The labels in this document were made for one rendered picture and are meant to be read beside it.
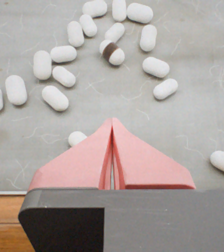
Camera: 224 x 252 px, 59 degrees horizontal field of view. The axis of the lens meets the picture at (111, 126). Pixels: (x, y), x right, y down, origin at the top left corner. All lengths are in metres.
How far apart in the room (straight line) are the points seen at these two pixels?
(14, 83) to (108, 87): 0.11
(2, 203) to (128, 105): 0.18
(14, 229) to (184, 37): 0.31
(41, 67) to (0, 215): 0.17
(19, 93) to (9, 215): 0.13
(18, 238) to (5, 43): 0.25
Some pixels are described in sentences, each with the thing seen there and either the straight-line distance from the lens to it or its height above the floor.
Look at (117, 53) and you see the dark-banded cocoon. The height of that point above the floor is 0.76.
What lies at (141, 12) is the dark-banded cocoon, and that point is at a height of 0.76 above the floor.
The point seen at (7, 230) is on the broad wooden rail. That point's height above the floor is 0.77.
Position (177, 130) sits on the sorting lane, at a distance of 0.26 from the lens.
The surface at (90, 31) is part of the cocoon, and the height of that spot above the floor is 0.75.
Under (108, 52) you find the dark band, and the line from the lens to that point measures 0.26.
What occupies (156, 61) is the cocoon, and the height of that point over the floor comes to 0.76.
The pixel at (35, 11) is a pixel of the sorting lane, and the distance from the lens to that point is 0.35.
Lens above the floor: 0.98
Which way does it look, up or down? 76 degrees down
